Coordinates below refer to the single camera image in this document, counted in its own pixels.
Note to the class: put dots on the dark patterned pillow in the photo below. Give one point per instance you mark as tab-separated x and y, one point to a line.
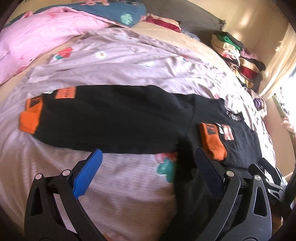
189	34

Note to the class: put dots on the stack of folded clothes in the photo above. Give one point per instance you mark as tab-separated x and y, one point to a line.
233	55

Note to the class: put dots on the grey quilted headboard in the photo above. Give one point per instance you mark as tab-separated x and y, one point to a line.
185	14

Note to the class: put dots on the red pillow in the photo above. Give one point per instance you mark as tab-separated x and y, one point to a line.
161	23

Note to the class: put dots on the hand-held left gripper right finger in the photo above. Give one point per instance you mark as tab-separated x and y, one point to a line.
211	176

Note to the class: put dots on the purple strawberry print blanket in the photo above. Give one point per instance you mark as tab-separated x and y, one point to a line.
115	58

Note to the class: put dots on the purple crumpled cloth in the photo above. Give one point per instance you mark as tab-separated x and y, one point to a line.
259	104

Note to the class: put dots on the pink frilly cloth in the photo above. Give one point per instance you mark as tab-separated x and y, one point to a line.
289	125

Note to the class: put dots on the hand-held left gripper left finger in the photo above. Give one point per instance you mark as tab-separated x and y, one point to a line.
89	172

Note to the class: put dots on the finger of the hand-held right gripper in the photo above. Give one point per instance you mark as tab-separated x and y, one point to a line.
276	195
266	173

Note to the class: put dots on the cream curtain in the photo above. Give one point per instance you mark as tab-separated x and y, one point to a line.
277	58

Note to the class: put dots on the pink and blue quilt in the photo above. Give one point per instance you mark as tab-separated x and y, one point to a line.
34	39

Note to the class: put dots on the black sweater with orange cuffs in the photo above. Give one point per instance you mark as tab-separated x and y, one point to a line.
115	120

